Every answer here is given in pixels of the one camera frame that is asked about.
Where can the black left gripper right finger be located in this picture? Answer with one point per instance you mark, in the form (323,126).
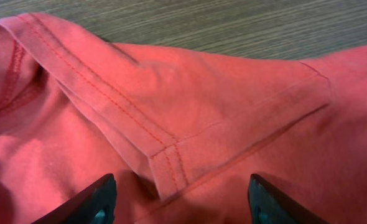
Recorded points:
(269,205)

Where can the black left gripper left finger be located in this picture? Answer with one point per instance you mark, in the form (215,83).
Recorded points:
(93,205)

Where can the red t-shirt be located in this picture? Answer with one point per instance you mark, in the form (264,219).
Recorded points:
(181,131)

